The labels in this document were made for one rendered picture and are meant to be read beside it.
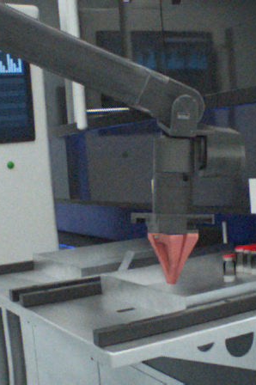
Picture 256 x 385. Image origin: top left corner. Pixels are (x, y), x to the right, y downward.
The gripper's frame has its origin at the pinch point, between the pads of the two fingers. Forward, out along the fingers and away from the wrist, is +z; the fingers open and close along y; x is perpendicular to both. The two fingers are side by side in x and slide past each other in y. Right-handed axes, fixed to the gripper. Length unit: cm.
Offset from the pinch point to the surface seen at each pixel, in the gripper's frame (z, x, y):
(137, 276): 2.3, 19.9, 5.1
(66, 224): -2, 117, 31
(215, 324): 5.1, -9.5, 1.2
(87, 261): 3, 53, 11
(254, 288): 1.4, -5.7, 10.6
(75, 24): -53, 65, 11
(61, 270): 3.0, 37.8, -1.8
